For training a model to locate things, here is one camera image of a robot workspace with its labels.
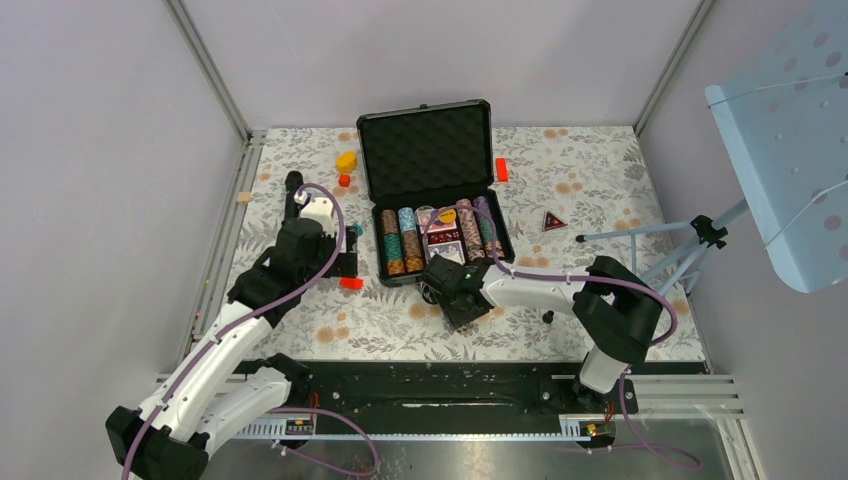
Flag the black microphone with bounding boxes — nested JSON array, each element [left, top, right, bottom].
[[283, 170, 304, 221]]

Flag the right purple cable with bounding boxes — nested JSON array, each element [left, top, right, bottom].
[[421, 203, 705, 470]]

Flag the red black triangle card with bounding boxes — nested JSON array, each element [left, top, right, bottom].
[[542, 210, 568, 232]]

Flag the brown chip stack far left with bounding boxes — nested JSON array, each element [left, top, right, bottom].
[[381, 209, 406, 276]]

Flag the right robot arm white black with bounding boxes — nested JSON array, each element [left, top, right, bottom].
[[422, 256, 664, 412]]

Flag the yellow cylinder block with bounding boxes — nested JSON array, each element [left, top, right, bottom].
[[335, 151, 358, 175]]

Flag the purple cable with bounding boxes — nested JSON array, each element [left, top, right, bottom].
[[421, 203, 705, 470], [120, 183, 382, 480]]

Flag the light blue tripod stand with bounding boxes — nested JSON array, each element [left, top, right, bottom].
[[575, 199, 749, 296]]

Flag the light blue perforated panel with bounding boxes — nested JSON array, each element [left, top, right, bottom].
[[705, 1, 847, 293]]

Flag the floral table mat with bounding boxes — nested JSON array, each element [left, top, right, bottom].
[[229, 126, 672, 362]]

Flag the clear plastic disc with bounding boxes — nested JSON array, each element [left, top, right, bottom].
[[415, 205, 434, 229]]

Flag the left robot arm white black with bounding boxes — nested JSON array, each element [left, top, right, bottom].
[[106, 219, 358, 479]]

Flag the black poker chip case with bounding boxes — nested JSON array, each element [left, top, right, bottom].
[[356, 99, 516, 288]]

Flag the yellow dealer button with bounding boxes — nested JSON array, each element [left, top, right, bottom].
[[437, 208, 457, 226]]

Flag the red rectangular block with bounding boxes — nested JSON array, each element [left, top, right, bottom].
[[339, 277, 364, 290]]

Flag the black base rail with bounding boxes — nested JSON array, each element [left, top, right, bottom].
[[182, 354, 641, 437]]

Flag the purple chip stack far right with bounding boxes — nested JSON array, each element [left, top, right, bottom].
[[472, 196, 504, 259]]

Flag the blue playing card deck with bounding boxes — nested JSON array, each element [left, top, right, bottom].
[[428, 241, 465, 264]]

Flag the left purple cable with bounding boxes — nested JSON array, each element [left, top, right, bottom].
[[120, 183, 382, 480]]

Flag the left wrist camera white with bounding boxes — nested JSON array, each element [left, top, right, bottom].
[[291, 191, 338, 236]]

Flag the red block beside case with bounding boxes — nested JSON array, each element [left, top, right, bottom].
[[495, 157, 509, 183]]

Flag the red playing card deck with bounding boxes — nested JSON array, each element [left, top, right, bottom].
[[419, 208, 457, 233]]

